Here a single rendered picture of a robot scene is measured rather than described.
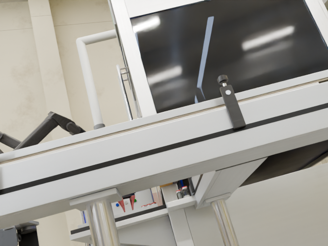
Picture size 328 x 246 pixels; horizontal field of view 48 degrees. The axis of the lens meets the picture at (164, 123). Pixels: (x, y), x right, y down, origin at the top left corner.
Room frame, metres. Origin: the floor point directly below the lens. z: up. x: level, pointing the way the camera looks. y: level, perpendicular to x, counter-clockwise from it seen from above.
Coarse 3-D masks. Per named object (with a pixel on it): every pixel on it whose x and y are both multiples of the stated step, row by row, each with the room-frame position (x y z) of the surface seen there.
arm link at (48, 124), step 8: (48, 120) 1.56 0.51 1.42; (56, 120) 1.57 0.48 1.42; (64, 120) 1.59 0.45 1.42; (40, 128) 1.56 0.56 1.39; (48, 128) 1.58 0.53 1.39; (64, 128) 1.61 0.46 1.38; (32, 136) 1.56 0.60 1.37; (40, 136) 1.58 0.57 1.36; (24, 144) 1.55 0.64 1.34; (32, 144) 1.57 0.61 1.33
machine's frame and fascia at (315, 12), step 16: (128, 0) 1.50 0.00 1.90; (144, 0) 1.51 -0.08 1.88; (160, 0) 1.51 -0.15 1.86; (176, 0) 1.52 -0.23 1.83; (192, 0) 1.53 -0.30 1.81; (304, 0) 1.58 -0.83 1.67; (320, 0) 1.58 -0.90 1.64; (320, 16) 1.57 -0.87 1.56; (320, 32) 1.57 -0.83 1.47; (320, 160) 2.24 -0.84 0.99
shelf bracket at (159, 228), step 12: (120, 228) 1.58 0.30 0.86; (132, 228) 1.58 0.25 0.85; (144, 228) 1.58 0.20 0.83; (156, 228) 1.59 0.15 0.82; (168, 228) 1.59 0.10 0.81; (120, 240) 1.58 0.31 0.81; (132, 240) 1.58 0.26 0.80; (144, 240) 1.58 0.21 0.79; (156, 240) 1.59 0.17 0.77; (168, 240) 1.59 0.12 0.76
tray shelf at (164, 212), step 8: (144, 216) 1.50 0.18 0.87; (152, 216) 1.50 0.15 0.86; (160, 216) 1.56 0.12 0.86; (120, 224) 1.49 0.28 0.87; (128, 224) 1.51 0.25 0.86; (80, 232) 1.48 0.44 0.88; (88, 232) 1.48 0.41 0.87; (72, 240) 1.50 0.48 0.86; (80, 240) 1.58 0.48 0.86; (88, 240) 1.68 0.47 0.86
